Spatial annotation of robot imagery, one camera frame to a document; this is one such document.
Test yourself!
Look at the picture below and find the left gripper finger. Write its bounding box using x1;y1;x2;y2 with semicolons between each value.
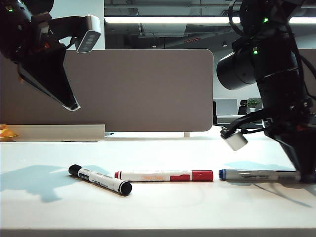
17;59;81;112
24;50;80;109

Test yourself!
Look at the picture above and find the red whiteboard marker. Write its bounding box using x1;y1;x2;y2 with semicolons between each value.
114;169;214;183

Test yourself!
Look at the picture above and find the long ceiling light strip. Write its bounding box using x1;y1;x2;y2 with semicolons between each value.
104;16;316;25

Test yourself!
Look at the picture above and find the wide brown desk divider panel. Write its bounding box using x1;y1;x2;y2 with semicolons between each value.
0;48;214;133

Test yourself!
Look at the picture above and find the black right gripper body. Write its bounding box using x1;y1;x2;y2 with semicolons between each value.
263;97;316;139

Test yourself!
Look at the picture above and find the black whiteboard marker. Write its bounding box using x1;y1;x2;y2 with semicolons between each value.
68;164;133;197

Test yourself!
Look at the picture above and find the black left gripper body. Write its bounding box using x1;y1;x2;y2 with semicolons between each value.
9;13;67;65

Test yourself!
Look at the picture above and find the blue whiteboard marker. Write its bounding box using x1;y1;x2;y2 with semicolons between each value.
218;168;302;183

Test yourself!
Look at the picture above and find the white background desk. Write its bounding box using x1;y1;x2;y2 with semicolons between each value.
216;115;250;125

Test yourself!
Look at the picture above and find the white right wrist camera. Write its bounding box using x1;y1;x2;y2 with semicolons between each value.
220;108;269;152

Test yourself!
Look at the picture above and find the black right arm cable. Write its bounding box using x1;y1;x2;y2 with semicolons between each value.
228;1;247;38
283;9;315;104

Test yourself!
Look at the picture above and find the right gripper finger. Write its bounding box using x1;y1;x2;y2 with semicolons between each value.
296;134;316;183
276;134;308;182

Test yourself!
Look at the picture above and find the black office chair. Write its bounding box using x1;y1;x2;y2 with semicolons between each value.
237;99;248;116

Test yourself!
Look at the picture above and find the black right camera cable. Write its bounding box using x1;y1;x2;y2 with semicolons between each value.
240;127;267;135

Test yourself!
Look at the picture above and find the pale background divider screen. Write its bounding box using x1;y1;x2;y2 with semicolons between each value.
213;98;238;117

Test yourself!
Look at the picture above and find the small potted green plant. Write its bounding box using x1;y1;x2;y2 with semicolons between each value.
247;98;262;115

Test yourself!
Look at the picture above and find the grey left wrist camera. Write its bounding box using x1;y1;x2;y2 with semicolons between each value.
50;14;102;54

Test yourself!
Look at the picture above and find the narrow brown desk divider panel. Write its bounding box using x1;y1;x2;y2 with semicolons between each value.
295;48;316;104

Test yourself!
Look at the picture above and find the orange yellow crumpled bag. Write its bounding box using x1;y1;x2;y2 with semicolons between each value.
0;124;20;143

